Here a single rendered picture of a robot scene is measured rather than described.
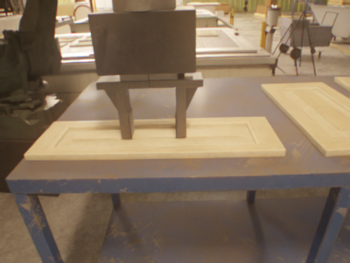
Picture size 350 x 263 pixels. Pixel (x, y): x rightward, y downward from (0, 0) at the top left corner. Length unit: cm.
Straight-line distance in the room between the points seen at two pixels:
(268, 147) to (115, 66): 41
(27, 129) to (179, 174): 163
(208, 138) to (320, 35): 598
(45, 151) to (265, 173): 54
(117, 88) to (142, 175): 22
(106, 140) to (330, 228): 63
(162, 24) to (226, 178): 36
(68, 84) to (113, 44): 226
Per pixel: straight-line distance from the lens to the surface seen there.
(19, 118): 210
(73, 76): 280
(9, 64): 208
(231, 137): 72
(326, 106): 99
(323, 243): 86
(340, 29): 860
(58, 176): 67
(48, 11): 186
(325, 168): 69
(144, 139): 72
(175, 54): 59
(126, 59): 60
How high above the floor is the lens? 141
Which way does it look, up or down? 28 degrees down
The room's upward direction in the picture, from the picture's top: 2 degrees counter-clockwise
